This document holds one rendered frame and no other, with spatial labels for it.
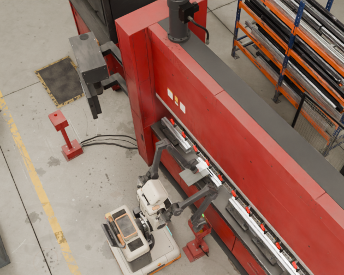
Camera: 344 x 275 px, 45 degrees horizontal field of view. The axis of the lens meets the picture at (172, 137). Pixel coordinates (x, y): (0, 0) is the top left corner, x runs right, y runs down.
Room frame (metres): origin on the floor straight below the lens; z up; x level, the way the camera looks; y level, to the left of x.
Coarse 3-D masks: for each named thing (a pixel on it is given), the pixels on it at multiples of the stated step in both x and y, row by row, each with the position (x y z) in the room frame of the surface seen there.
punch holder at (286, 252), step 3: (282, 243) 1.14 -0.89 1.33; (282, 246) 1.13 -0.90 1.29; (285, 246) 1.11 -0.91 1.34; (285, 249) 1.10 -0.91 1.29; (288, 249) 1.08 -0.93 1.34; (282, 252) 1.10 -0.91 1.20; (285, 252) 1.09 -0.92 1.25; (288, 252) 1.07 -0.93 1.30; (285, 255) 1.07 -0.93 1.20; (288, 255) 1.06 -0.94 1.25; (291, 255) 1.04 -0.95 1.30; (288, 258) 1.05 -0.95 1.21; (291, 258) 1.03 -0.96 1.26
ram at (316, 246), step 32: (160, 64) 2.69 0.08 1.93; (160, 96) 2.73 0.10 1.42; (192, 96) 2.26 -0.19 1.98; (192, 128) 2.25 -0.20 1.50; (224, 128) 1.88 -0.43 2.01; (224, 160) 1.83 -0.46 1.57; (256, 160) 1.56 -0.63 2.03; (256, 192) 1.48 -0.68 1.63; (288, 192) 1.27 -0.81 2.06; (288, 224) 1.17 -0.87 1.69; (320, 224) 1.01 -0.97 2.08; (320, 256) 0.90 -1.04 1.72
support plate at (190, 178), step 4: (180, 172) 2.05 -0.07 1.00; (184, 172) 2.05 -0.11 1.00; (188, 172) 2.04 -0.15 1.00; (192, 172) 2.04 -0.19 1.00; (200, 172) 2.04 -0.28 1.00; (204, 172) 2.03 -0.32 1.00; (208, 172) 2.03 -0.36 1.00; (180, 176) 2.01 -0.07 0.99; (184, 176) 2.00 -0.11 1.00; (188, 176) 2.00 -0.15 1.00; (192, 176) 2.00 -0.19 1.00; (196, 176) 1.99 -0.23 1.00; (200, 176) 1.99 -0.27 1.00; (204, 176) 1.99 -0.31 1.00; (184, 180) 1.96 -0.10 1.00; (188, 180) 1.95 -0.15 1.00; (192, 180) 1.95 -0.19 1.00; (196, 180) 1.95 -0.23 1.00; (188, 184) 1.90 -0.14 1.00
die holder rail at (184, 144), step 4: (164, 120) 2.75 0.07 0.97; (168, 120) 2.75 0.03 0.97; (164, 124) 2.71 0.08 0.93; (168, 124) 2.69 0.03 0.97; (172, 124) 2.68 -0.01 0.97; (168, 128) 2.65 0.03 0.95; (172, 128) 2.63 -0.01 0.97; (172, 132) 2.58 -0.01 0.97; (176, 132) 2.58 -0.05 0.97; (176, 136) 2.52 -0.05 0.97; (180, 136) 2.51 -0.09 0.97; (176, 140) 2.52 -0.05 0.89; (180, 140) 2.46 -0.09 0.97; (184, 140) 2.46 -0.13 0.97; (180, 144) 2.45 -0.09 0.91; (184, 144) 2.41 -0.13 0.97; (188, 144) 2.41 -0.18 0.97; (184, 148) 2.39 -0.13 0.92; (188, 148) 2.38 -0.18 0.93
